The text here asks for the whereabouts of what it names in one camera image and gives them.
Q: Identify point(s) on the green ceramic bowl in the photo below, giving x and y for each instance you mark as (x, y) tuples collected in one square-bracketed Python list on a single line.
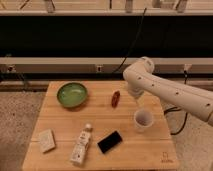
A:
[(72, 94)]

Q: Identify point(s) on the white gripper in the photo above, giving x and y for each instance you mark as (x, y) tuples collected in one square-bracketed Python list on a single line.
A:
[(136, 93)]

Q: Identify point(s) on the grey metal rail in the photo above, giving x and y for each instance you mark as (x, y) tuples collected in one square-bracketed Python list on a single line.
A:
[(99, 64)]

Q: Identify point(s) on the black smartphone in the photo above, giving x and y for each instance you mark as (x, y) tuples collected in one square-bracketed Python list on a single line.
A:
[(109, 142)]

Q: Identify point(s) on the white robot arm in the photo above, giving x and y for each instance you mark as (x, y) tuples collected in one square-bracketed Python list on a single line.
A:
[(198, 102)]

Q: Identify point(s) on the white plastic cup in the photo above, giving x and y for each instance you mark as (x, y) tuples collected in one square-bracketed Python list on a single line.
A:
[(143, 120)]

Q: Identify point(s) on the white plastic bottle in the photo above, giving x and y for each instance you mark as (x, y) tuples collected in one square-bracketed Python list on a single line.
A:
[(79, 151)]

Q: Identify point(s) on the beige sponge block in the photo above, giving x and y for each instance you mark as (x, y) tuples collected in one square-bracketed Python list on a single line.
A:
[(46, 140)]

